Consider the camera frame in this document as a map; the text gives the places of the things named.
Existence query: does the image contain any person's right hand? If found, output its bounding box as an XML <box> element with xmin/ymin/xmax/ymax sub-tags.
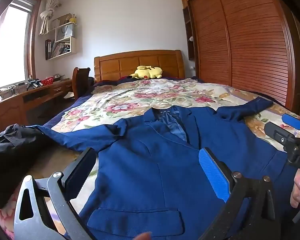
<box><xmin>290</xmin><ymin>172</ymin><xmax>300</xmax><ymax>208</ymax></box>

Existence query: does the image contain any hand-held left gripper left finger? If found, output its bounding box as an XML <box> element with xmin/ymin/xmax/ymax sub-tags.
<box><xmin>14</xmin><ymin>147</ymin><xmax>98</xmax><ymax>240</ymax></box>

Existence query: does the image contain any black and blue device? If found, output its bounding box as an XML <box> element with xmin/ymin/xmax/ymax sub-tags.
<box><xmin>26</xmin><ymin>78</ymin><xmax>43</xmax><ymax>91</ymax></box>

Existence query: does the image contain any black clothes pile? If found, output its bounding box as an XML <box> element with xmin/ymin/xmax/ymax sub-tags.
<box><xmin>0</xmin><ymin>124</ymin><xmax>58</xmax><ymax>209</ymax></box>

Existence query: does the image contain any floral blanket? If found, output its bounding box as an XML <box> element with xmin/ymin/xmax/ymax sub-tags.
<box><xmin>0</xmin><ymin>78</ymin><xmax>300</xmax><ymax>240</ymax></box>

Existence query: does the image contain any white wall shelf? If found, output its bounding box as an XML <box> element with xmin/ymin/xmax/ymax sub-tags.
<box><xmin>45</xmin><ymin>21</ymin><xmax>78</xmax><ymax>61</ymax></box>

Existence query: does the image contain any yellow plush toy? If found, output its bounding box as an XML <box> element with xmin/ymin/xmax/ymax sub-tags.
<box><xmin>129</xmin><ymin>65</ymin><xmax>163</xmax><ymax>80</ymax></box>

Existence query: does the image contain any wooden louvered wardrobe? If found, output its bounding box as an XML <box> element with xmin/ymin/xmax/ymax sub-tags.
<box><xmin>179</xmin><ymin>0</ymin><xmax>300</xmax><ymax>120</ymax></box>

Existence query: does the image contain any wooden framed window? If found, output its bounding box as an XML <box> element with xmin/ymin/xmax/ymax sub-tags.
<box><xmin>0</xmin><ymin>0</ymin><xmax>42</xmax><ymax>90</ymax></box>

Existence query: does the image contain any wooden bed headboard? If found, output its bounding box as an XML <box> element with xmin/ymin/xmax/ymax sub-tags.
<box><xmin>94</xmin><ymin>50</ymin><xmax>185</xmax><ymax>83</ymax></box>

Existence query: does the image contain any wooden desk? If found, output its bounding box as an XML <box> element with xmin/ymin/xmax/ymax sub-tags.
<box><xmin>0</xmin><ymin>79</ymin><xmax>74</xmax><ymax>137</ymax></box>

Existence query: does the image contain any tied beige curtain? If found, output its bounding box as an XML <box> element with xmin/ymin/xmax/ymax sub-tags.
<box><xmin>39</xmin><ymin>0</ymin><xmax>62</xmax><ymax>35</ymax></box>

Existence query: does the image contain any cardboard box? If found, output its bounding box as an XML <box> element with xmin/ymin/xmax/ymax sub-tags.
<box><xmin>51</xmin><ymin>13</ymin><xmax>73</xmax><ymax>29</ymax></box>

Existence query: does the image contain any blue suit jacket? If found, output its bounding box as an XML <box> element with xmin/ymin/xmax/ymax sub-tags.
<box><xmin>34</xmin><ymin>97</ymin><xmax>294</xmax><ymax>240</ymax></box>

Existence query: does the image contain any white paper bag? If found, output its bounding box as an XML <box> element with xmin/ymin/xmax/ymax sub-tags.
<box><xmin>55</xmin><ymin>24</ymin><xmax>75</xmax><ymax>40</ymax></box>

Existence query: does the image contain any row of books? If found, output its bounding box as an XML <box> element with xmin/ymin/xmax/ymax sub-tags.
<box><xmin>45</xmin><ymin>39</ymin><xmax>70</xmax><ymax>60</ymax></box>

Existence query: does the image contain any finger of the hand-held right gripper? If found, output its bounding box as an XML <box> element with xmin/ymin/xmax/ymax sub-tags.
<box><xmin>282</xmin><ymin>114</ymin><xmax>300</xmax><ymax>138</ymax></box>
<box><xmin>264</xmin><ymin>122</ymin><xmax>300</xmax><ymax>153</ymax></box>

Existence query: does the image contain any wooden chair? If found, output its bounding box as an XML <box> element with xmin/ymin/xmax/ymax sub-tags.
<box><xmin>72</xmin><ymin>67</ymin><xmax>91</xmax><ymax>99</ymax></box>

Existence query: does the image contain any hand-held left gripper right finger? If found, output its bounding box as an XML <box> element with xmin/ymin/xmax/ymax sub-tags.
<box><xmin>198</xmin><ymin>147</ymin><xmax>282</xmax><ymax>240</ymax></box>

